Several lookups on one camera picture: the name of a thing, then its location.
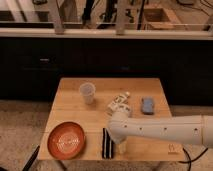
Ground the black white striped eraser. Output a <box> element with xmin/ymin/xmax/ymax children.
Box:
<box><xmin>102</xmin><ymin>128</ymin><xmax>114</xmax><ymax>159</ymax></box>

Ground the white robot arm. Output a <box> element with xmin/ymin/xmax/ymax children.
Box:
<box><xmin>107</xmin><ymin>110</ymin><xmax>213</xmax><ymax>149</ymax></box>

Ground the orange ceramic bowl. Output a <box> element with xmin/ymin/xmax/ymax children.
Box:
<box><xmin>47</xmin><ymin>122</ymin><xmax>86</xmax><ymax>160</ymax></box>

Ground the translucent plastic cup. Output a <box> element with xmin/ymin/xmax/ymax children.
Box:
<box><xmin>79</xmin><ymin>82</ymin><xmax>96</xmax><ymax>104</ymax></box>

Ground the white small bottle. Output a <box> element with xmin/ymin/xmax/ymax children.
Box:
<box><xmin>107</xmin><ymin>92</ymin><xmax>130</xmax><ymax>115</ymax></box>

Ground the blue sponge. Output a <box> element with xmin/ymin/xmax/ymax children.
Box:
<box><xmin>141</xmin><ymin>97</ymin><xmax>154</xmax><ymax>115</ymax></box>

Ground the black cabinet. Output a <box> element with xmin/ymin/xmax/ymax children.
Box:
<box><xmin>0</xmin><ymin>37</ymin><xmax>213</xmax><ymax>106</ymax></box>

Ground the black cable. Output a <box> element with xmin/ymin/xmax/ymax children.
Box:
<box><xmin>178</xmin><ymin>146</ymin><xmax>209</xmax><ymax>171</ymax></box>

